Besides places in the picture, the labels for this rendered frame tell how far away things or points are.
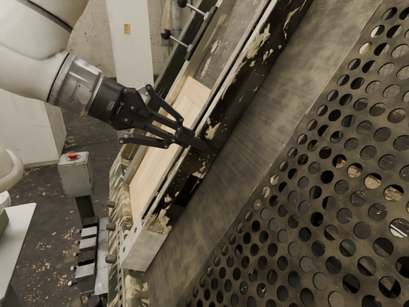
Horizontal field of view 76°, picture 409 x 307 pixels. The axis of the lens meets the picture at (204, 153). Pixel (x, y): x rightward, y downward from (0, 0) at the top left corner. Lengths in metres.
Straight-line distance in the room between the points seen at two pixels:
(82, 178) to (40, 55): 0.89
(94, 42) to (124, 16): 4.47
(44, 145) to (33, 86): 2.99
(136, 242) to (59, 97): 0.38
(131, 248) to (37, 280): 1.49
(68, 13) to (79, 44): 8.57
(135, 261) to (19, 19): 0.55
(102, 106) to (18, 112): 2.91
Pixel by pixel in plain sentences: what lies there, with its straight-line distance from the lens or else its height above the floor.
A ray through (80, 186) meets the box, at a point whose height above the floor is 0.81.
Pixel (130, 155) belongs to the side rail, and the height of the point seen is 0.91.
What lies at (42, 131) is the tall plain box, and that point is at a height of 0.43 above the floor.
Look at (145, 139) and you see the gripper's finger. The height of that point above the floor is 1.26.
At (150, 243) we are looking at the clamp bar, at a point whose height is 0.98.
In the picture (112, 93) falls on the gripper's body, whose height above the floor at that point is 1.36.
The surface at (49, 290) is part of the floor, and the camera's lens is 2.05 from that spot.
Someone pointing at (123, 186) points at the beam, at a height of 0.90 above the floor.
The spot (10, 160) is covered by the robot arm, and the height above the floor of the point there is 1.01.
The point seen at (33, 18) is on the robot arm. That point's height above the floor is 1.47.
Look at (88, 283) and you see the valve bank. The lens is 1.00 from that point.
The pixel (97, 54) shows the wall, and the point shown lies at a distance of 9.05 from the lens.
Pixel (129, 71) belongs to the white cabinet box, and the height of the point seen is 0.79.
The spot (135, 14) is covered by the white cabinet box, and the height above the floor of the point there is 1.62.
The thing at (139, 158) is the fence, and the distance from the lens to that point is 1.05.
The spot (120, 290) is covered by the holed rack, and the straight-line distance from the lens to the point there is 0.75.
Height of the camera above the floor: 1.46
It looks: 26 degrees down
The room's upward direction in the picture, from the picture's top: straight up
